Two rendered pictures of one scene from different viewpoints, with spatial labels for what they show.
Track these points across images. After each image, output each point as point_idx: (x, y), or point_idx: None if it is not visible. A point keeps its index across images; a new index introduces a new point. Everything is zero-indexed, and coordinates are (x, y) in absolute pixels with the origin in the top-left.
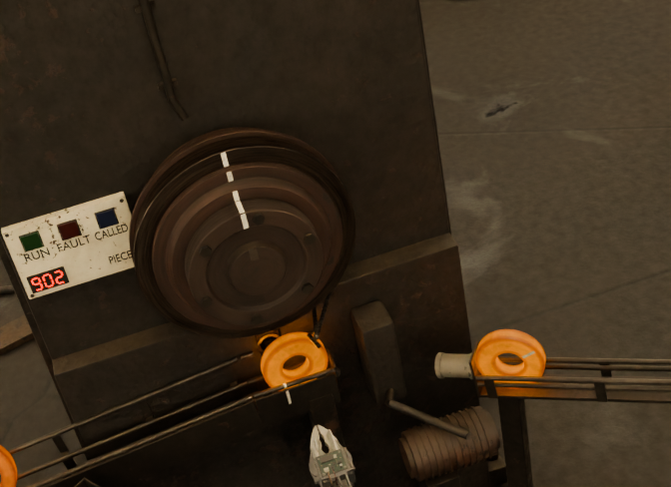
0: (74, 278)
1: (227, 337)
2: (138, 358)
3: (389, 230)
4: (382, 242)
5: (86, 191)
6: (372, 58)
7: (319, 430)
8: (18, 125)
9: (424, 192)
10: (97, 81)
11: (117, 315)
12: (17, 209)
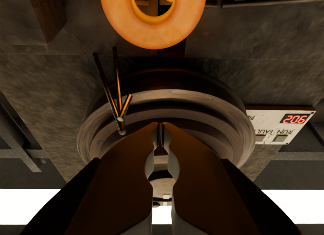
0: (281, 114)
1: (219, 98)
2: (307, 49)
3: (37, 65)
4: (41, 56)
5: None
6: (74, 157)
7: (159, 139)
8: (240, 167)
9: (13, 86)
10: None
11: (282, 71)
12: (270, 145)
